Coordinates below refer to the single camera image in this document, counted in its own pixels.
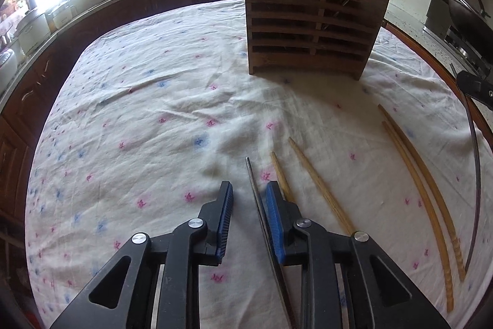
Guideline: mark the tropical fruit wall poster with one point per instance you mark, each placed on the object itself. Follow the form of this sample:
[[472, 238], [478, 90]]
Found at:
[[8, 3]]

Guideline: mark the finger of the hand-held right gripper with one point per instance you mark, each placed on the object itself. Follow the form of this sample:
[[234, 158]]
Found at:
[[475, 88]]

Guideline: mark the metal chopstick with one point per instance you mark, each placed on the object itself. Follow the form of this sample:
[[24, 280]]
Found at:
[[257, 198]]

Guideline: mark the black wok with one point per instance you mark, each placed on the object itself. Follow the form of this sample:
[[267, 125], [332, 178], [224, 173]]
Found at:
[[466, 7]]

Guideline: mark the large white rice cooker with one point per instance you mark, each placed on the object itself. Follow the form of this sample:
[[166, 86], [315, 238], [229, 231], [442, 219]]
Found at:
[[32, 32]]

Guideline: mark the small white cooker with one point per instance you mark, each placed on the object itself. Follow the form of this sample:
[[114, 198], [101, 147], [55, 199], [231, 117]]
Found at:
[[61, 16]]

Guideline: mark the slatted wooden utensil holder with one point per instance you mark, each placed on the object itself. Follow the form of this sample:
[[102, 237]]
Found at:
[[308, 24]]

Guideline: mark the dark slim chopstick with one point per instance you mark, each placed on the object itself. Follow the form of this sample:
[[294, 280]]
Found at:
[[477, 167]]

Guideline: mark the gas stove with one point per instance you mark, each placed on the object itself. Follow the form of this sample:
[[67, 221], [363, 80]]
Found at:
[[466, 45]]

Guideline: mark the wooden dining table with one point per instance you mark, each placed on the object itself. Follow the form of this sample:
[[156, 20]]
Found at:
[[423, 59]]

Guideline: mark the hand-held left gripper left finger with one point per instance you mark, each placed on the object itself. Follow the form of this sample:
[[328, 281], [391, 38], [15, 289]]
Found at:
[[225, 221]]

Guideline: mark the light wooden chopstick pair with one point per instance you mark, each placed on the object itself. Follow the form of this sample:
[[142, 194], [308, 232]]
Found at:
[[456, 242]]

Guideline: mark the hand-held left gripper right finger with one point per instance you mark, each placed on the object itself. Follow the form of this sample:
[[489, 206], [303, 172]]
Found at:
[[274, 221]]

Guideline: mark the white floral tablecloth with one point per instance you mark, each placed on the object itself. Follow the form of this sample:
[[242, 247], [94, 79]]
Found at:
[[154, 121]]

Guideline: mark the white and red rice cooker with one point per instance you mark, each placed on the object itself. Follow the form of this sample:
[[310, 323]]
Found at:
[[7, 69]]

